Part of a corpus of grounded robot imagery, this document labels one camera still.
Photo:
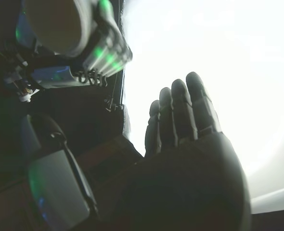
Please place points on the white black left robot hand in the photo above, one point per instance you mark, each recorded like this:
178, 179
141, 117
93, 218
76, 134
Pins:
180, 180

